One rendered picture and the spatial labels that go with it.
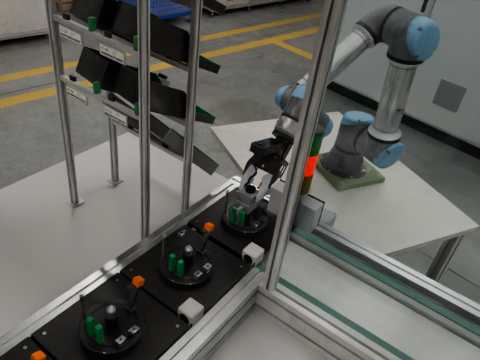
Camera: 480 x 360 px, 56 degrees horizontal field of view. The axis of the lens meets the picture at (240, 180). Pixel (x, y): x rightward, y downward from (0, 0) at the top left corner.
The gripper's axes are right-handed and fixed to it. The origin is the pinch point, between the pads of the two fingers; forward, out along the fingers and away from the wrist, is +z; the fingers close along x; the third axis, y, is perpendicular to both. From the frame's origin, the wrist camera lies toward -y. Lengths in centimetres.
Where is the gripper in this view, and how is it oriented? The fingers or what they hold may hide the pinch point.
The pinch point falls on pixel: (248, 194)
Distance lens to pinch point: 127.4
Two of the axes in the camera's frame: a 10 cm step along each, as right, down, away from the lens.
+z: -4.8, 8.8, -0.3
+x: -8.0, -4.3, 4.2
